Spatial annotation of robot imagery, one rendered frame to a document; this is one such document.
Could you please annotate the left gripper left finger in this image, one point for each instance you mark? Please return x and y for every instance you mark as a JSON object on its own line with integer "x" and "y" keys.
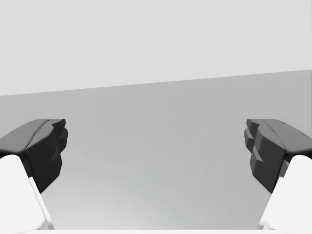
{"x": 41, "y": 156}

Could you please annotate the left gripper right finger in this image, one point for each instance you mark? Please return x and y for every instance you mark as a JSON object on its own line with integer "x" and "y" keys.
{"x": 268, "y": 158}

